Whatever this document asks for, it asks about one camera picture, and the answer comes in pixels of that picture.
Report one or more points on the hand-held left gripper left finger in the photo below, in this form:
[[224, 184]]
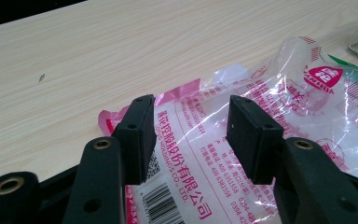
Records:
[[136, 140]]

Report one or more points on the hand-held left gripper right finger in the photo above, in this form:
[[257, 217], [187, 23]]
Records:
[[254, 146]]

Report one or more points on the clear pink-printed plastic bag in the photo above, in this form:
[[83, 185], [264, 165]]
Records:
[[199, 140]]

